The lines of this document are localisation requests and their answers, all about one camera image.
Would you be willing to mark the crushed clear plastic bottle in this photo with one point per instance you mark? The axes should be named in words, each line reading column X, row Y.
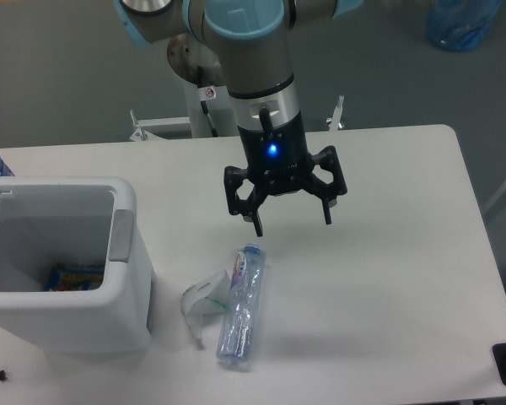
column 241, row 311

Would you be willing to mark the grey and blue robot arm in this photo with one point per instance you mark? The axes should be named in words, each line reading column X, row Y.
column 250, row 40

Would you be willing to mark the colourful snack wrapper in bin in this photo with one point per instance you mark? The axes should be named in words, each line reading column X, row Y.
column 65, row 277

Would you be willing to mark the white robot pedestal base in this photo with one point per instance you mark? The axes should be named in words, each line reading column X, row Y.
column 209, row 110

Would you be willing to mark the white plastic trash can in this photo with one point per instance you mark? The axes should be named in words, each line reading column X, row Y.
column 78, row 220

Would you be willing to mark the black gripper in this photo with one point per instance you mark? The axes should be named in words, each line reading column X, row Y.
column 279, row 162

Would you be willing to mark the blue plastic bag on floor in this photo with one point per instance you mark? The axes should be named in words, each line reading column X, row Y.
column 458, row 26

